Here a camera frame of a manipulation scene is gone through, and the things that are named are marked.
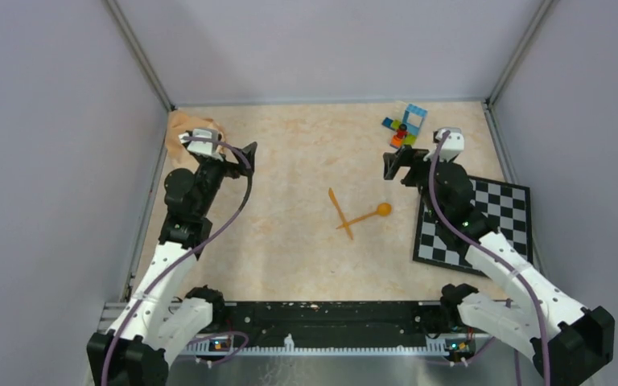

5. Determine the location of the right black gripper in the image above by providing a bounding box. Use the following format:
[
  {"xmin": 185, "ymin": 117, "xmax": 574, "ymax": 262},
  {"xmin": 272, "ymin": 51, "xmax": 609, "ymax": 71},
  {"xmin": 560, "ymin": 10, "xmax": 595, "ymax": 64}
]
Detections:
[{"xmin": 383, "ymin": 144, "xmax": 454, "ymax": 221}]

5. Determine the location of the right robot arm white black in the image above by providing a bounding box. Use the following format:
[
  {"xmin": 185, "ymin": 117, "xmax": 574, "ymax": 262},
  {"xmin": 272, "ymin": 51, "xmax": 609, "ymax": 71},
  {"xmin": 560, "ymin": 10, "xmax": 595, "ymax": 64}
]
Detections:
[{"xmin": 383, "ymin": 146, "xmax": 615, "ymax": 385}]

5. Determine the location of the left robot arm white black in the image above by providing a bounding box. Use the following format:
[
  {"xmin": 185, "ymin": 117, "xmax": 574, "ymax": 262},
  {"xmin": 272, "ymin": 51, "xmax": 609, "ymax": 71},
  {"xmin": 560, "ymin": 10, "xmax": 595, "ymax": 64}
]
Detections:
[{"xmin": 86, "ymin": 135, "xmax": 258, "ymax": 385}]

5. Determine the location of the colourful toy brick model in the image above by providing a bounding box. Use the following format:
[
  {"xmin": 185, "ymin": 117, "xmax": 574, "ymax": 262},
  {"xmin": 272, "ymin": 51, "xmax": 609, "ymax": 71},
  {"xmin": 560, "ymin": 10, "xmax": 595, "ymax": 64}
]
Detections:
[{"xmin": 381, "ymin": 101, "xmax": 428, "ymax": 150}]

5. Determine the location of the orange plastic spoon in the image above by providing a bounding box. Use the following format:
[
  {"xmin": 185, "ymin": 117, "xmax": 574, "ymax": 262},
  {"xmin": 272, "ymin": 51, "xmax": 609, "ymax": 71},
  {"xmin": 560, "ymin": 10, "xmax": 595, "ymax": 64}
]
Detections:
[{"xmin": 336, "ymin": 203, "xmax": 392, "ymax": 229}]

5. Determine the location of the orange plastic knife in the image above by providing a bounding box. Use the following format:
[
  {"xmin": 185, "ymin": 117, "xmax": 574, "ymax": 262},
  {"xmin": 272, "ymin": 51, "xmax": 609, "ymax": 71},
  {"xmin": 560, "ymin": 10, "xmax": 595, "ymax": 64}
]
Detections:
[{"xmin": 328, "ymin": 187, "xmax": 353, "ymax": 240}]

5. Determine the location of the black white checkerboard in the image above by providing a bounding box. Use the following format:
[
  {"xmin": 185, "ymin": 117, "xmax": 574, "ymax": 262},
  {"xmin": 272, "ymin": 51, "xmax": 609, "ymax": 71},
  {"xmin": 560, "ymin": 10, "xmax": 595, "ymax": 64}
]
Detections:
[{"xmin": 412, "ymin": 176, "xmax": 533, "ymax": 277}]

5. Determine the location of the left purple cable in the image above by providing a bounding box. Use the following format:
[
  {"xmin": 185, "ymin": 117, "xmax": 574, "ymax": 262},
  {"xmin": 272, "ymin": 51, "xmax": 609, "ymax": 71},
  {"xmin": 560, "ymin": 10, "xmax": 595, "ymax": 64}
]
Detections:
[{"xmin": 98, "ymin": 136, "xmax": 253, "ymax": 386}]

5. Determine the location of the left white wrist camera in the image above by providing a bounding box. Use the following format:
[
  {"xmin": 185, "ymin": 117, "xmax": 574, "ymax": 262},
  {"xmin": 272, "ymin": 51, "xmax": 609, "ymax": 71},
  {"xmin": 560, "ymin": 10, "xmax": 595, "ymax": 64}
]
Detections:
[{"xmin": 178, "ymin": 128, "xmax": 224, "ymax": 159}]

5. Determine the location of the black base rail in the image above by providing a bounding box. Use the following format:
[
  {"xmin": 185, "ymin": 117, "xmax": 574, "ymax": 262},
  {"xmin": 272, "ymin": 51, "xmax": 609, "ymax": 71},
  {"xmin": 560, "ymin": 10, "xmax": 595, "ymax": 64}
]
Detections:
[{"xmin": 204, "ymin": 301, "xmax": 454, "ymax": 348}]

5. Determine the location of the aluminium frame profile front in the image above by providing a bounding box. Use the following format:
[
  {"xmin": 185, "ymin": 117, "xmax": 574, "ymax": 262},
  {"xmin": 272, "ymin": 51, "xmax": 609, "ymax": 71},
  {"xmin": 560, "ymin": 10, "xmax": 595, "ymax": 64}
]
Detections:
[{"xmin": 182, "ymin": 326, "xmax": 488, "ymax": 359}]

